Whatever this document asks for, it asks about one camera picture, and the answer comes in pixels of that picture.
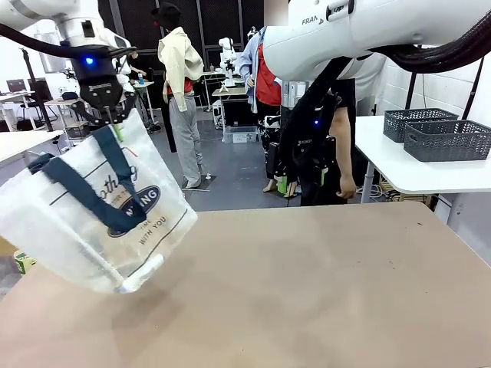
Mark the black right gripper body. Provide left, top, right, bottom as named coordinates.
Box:
left=293, top=94, right=339, bottom=166

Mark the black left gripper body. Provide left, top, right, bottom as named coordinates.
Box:
left=71, top=48, right=124, bottom=109

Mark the dark grey plastic basket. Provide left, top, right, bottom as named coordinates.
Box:
left=403, top=120, right=491, bottom=163
left=383, top=108, right=460, bottom=143

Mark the white navy-handled shopping bag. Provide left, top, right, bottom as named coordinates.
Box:
left=0, top=108, right=199, bottom=294

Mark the person's left forearm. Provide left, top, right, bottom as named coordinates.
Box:
left=334, top=140, right=357, bottom=181

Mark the person's left hand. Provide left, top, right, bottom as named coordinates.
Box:
left=336, top=175, right=359, bottom=201

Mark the person in black clothes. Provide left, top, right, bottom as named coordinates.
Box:
left=298, top=78, right=358, bottom=207

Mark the background person black shirt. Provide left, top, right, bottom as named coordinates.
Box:
left=126, top=51, right=149, bottom=77

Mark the clear plastic storage bin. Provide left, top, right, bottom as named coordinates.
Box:
left=222, top=125, right=259, bottom=143

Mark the mannequin in beige hoodie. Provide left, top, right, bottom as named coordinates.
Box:
left=151, top=2, right=205, bottom=189

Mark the mannequin red shirt blue jacket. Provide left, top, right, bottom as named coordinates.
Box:
left=238, top=0, right=300, bottom=199

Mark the white table with leg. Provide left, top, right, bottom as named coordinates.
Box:
left=0, top=130, right=64, bottom=169

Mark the background work table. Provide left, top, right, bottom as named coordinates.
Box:
left=212, top=86, right=247, bottom=116

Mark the white side table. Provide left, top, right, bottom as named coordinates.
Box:
left=354, top=114, right=491, bottom=231

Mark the black stand pole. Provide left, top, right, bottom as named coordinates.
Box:
left=462, top=57, right=485, bottom=121
left=406, top=71, right=420, bottom=116

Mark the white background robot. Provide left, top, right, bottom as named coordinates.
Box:
left=218, top=37, right=239, bottom=87

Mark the cardboard box with green label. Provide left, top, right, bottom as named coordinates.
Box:
left=13, top=248, right=38, bottom=275

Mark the white cable bundle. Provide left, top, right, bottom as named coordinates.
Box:
left=354, top=182, right=384, bottom=199

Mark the black camera tripod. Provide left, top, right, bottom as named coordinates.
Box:
left=21, top=48, right=54, bottom=133

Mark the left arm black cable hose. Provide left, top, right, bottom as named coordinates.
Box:
left=0, top=23, right=116, bottom=59

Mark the mannequin metal base plate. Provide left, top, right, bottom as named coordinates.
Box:
left=182, top=174, right=218, bottom=192

